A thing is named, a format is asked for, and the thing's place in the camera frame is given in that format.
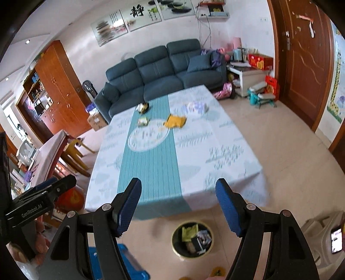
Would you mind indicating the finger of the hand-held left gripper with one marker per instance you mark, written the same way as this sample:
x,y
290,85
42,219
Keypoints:
x,y
58,187

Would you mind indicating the brown wooden door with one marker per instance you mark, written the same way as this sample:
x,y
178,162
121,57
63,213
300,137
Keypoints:
x,y
304,67

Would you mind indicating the blue and white packet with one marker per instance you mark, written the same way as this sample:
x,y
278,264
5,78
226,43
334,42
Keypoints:
x,y
90,107

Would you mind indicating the ink landscape wall picture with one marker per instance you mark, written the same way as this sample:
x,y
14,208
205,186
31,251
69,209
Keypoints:
x,y
110,25

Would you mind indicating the yellow plastic bag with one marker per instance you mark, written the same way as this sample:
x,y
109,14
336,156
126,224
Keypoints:
x,y
175,121

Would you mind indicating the pink box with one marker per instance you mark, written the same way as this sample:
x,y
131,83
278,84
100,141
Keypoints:
x,y
234,44

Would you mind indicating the cardboard box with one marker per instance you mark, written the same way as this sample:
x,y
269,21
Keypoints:
x,y
95,121

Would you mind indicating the black bag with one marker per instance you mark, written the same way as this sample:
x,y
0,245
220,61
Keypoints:
x,y
90,88

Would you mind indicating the wooden door frame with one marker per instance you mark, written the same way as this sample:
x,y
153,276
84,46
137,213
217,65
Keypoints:
x,y
337,140

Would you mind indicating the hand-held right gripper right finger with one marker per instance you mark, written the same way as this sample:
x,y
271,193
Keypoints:
x,y
229,207

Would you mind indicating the yellow embroidered slipper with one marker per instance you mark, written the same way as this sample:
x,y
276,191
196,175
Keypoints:
x,y
218,271

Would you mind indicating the yellow-rimmed round trash bin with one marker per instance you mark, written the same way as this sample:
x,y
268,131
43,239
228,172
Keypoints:
x,y
176,242

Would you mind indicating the light blue jar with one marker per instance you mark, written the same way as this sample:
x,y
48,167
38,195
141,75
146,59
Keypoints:
x,y
238,55

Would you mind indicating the brown wooden wardrobe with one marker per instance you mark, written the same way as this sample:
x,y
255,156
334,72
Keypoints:
x,y
59,80

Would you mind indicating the teal and white tablecloth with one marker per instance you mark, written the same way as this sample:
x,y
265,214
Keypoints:
x,y
215,140

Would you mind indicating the red gift box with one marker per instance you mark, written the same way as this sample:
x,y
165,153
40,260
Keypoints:
x,y
260,61

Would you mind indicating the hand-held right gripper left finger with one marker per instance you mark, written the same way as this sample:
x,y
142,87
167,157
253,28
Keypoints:
x,y
130,207

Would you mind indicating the white printed table cover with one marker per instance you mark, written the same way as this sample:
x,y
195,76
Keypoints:
x,y
45,156

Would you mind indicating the white plastic stool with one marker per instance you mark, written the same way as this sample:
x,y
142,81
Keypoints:
x,y
315,231

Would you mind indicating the stones wall picture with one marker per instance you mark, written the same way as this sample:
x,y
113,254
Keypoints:
x,y
175,8

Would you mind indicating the person's pink pants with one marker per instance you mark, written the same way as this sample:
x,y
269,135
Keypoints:
x,y
195,278

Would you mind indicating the brown packet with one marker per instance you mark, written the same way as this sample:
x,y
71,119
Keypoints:
x,y
192,246

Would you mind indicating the black and white packet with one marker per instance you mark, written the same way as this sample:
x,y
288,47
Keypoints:
x,y
203,237

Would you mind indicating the clear plastic wrapper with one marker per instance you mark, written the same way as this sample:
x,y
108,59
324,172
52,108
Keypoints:
x,y
198,107

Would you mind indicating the white side table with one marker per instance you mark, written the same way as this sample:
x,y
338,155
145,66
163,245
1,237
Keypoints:
x,y
248,78

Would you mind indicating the blue plastic stool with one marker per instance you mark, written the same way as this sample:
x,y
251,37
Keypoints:
x,y
129,269

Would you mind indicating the pink patterned bag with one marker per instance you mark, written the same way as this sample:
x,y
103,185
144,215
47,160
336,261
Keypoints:
x,y
223,93

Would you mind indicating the blue sofa cushion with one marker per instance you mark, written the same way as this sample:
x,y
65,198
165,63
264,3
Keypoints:
x,y
110,93
198,63

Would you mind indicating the yellow-green plastic bag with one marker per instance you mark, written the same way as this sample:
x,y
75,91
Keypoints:
x,y
188,232

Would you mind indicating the smartphone with lit screen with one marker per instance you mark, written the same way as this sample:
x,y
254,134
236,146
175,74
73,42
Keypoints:
x,y
336,239

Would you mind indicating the dark blue sofa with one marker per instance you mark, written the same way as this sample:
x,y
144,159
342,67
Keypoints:
x,y
156,72

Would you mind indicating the yellow-brown stool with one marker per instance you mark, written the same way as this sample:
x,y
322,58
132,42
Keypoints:
x,y
78,150

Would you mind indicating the purple bag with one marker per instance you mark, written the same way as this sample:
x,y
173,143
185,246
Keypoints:
x,y
213,58

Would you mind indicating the orange round decoration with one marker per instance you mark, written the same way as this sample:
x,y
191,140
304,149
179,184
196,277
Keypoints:
x,y
71,199

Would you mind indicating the white wall shelf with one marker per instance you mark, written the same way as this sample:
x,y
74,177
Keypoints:
x,y
213,13

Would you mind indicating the dark snack wrapper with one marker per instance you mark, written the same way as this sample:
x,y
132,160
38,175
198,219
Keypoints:
x,y
142,107

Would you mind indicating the red paper bag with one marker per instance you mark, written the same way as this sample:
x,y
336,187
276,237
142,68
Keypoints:
x,y
272,86

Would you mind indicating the colourful wall poster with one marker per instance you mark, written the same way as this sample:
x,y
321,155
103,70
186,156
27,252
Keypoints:
x,y
337,94

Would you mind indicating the green snack packet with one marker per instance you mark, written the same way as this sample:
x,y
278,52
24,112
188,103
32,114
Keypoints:
x,y
142,121

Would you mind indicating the calligraphy wall picture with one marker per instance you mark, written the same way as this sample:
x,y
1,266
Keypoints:
x,y
141,14

